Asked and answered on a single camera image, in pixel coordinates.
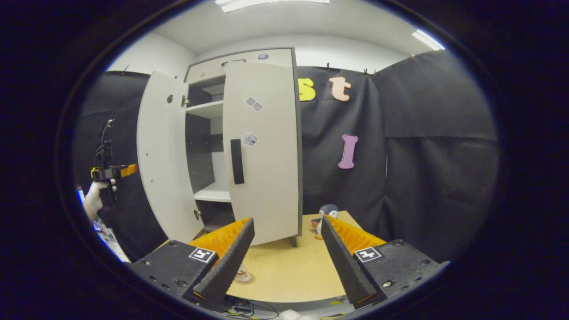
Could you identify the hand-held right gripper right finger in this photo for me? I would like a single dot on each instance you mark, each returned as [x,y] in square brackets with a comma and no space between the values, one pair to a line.
[344,264]

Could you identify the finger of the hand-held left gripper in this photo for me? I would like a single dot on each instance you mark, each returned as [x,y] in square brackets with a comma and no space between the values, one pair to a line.
[129,170]

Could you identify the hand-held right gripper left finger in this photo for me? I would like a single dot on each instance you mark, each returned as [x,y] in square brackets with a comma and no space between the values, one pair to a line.
[231,264]

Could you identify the clear plastic bottle red label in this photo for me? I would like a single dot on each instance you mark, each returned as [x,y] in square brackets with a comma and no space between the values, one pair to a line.
[243,270]

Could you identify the white cabinet door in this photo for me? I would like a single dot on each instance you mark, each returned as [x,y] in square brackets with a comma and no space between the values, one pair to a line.
[271,178]
[164,169]

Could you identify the grey and white cabinet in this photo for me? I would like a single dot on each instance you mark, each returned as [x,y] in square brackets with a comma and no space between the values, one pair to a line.
[202,146]

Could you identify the white cabinet drawer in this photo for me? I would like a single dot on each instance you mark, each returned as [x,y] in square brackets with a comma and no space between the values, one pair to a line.
[284,58]

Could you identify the penguin plush toy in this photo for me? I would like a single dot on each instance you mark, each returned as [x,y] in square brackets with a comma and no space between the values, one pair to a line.
[329,211]

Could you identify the pile of coloured items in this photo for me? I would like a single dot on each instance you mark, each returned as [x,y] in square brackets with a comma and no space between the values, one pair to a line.
[109,240]

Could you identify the black backdrop cloth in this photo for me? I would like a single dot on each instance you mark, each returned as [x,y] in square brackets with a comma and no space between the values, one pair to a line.
[422,178]

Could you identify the large ceiling light panel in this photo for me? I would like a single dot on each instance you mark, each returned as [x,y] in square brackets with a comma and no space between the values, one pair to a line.
[271,3]

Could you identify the small ceiling light panel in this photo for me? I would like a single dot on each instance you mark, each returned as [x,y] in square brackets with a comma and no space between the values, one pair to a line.
[427,40]

